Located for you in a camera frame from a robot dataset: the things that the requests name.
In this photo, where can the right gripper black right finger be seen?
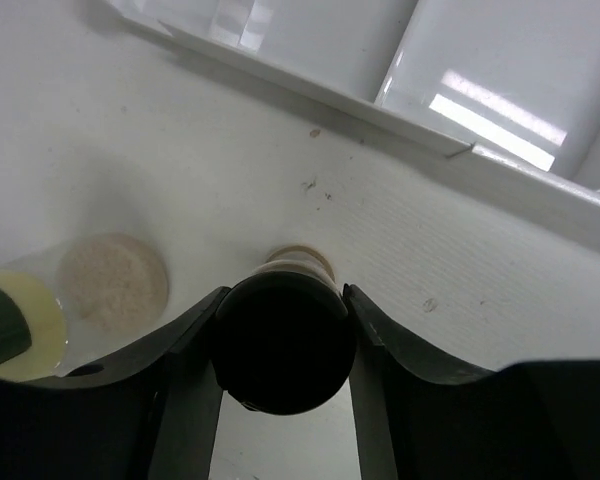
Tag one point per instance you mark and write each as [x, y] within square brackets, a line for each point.
[422, 413]

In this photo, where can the black cap spice jar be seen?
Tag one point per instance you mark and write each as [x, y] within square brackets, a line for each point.
[282, 341]

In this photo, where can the white divided organizer tray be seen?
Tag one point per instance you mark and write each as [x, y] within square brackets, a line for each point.
[516, 80]

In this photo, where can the yellow cap powder bottle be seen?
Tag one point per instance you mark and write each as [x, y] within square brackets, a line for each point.
[76, 302]

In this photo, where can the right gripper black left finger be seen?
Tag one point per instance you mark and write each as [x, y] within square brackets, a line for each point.
[147, 411]

